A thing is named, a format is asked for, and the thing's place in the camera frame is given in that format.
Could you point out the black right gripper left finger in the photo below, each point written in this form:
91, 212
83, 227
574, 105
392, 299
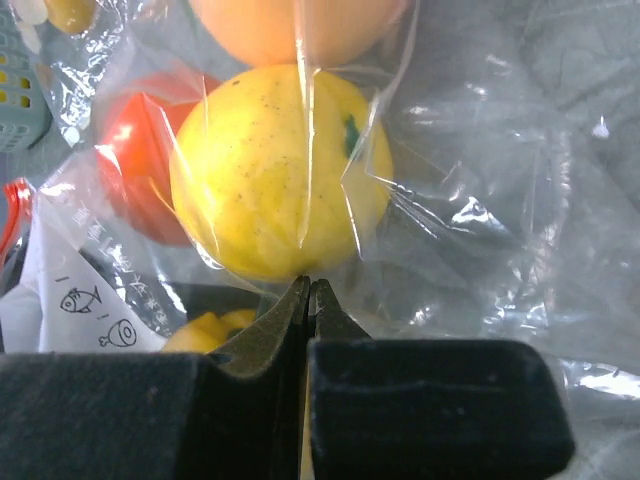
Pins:
234, 413

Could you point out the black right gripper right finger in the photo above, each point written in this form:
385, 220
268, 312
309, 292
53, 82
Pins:
428, 409

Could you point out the clear red-zip bag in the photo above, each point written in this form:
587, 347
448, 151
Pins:
513, 128

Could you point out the yellow fake bell pepper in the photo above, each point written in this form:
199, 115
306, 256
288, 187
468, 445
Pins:
209, 331

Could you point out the yellow fake lemon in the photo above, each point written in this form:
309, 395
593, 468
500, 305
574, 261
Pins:
273, 181

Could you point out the peach coloured fake fruit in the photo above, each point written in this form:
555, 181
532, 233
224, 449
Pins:
327, 33

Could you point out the polka dot zip bag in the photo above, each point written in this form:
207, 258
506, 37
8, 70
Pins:
70, 17

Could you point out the teal plastic basket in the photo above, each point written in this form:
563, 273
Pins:
25, 116

